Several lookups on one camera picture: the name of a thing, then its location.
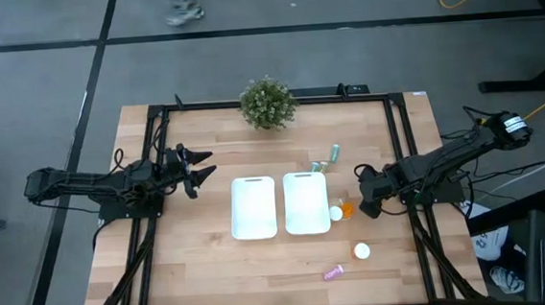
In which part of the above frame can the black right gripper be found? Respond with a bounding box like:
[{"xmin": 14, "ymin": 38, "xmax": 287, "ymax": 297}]
[{"xmin": 353, "ymin": 161, "xmax": 396, "ymax": 221}]

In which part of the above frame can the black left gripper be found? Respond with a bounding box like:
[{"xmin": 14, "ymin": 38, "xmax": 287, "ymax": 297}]
[{"xmin": 158, "ymin": 140, "xmax": 220, "ymax": 202}]

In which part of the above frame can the pink pill bottle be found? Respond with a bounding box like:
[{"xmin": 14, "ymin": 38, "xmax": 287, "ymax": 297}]
[{"xmin": 320, "ymin": 263, "xmax": 345, "ymax": 282}]

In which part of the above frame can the white plastic bin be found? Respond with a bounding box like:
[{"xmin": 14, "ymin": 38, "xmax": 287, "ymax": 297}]
[
  {"xmin": 227, "ymin": 174, "xmax": 280, "ymax": 243},
  {"xmin": 281, "ymin": 169, "xmax": 333, "ymax": 237}
]

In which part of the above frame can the green potted plant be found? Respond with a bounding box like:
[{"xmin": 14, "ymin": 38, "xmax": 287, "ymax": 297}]
[{"xmin": 236, "ymin": 72, "xmax": 300, "ymax": 134}]

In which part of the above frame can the white printed bag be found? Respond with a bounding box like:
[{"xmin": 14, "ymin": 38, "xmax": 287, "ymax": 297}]
[
  {"xmin": 488, "ymin": 263, "xmax": 528, "ymax": 296},
  {"xmin": 462, "ymin": 200, "xmax": 512, "ymax": 264}
]

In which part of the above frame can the black floor stand bar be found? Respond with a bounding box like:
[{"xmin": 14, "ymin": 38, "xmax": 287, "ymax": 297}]
[{"xmin": 464, "ymin": 189, "xmax": 545, "ymax": 237}]

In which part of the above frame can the person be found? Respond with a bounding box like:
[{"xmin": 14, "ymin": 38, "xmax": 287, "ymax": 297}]
[{"xmin": 163, "ymin": 0, "xmax": 208, "ymax": 29}]

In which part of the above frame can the black aluminium table frame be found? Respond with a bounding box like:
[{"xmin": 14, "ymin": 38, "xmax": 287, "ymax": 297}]
[{"xmin": 69, "ymin": 80, "xmax": 488, "ymax": 305}]

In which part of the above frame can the white cable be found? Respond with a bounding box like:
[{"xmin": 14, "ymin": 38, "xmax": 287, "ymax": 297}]
[{"xmin": 486, "ymin": 144, "xmax": 545, "ymax": 197}]

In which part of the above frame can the black desk frame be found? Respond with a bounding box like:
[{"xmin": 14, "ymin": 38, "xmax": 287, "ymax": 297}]
[{"xmin": 471, "ymin": 0, "xmax": 545, "ymax": 97}]

